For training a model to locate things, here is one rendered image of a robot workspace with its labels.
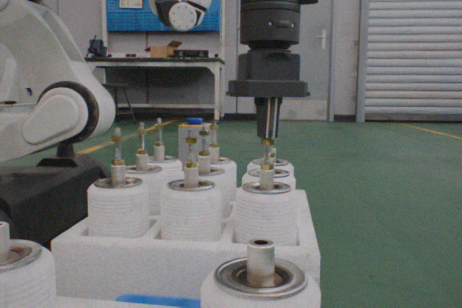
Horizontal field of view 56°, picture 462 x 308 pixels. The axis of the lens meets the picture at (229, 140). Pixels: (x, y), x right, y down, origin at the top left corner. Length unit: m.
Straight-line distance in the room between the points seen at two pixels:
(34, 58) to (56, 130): 0.18
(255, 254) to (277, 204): 0.29
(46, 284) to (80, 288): 0.28
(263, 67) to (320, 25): 5.25
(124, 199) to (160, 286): 0.14
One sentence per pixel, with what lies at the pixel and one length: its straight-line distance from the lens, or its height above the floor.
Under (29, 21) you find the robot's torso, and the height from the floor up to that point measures 0.55.
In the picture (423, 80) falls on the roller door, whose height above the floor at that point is 0.53.
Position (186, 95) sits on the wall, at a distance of 5.87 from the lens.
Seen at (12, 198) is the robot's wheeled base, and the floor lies 0.19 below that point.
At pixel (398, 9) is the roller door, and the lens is 6.05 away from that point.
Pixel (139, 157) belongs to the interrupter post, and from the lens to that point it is 0.82.
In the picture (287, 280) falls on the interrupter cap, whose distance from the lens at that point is 0.36.
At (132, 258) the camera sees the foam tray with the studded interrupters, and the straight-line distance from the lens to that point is 0.66.
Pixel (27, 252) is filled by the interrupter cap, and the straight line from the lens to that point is 0.44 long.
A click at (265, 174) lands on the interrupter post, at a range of 0.66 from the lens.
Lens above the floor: 0.40
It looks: 7 degrees down
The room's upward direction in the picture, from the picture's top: straight up
